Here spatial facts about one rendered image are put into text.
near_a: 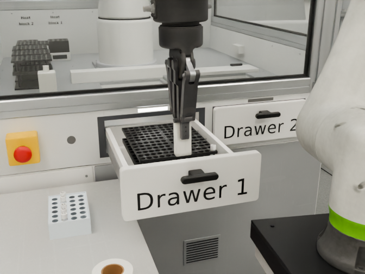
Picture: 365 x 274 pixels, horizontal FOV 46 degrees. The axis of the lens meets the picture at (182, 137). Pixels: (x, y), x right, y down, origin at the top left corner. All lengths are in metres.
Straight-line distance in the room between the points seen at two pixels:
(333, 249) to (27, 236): 0.60
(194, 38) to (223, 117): 0.51
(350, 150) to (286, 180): 0.68
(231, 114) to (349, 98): 0.44
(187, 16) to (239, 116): 0.56
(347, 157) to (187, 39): 0.32
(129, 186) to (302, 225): 0.35
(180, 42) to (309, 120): 0.30
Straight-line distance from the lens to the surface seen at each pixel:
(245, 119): 1.23
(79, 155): 1.15
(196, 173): 0.83
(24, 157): 1.07
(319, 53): 1.32
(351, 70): 0.86
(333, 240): 0.80
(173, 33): 0.72
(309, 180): 1.44
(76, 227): 0.93
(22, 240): 0.96
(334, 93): 0.86
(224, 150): 1.00
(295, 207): 1.47
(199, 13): 0.71
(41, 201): 1.10
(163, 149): 0.98
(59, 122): 1.12
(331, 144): 0.77
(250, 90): 1.23
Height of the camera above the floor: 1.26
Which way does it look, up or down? 20 degrees down
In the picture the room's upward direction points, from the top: straight up
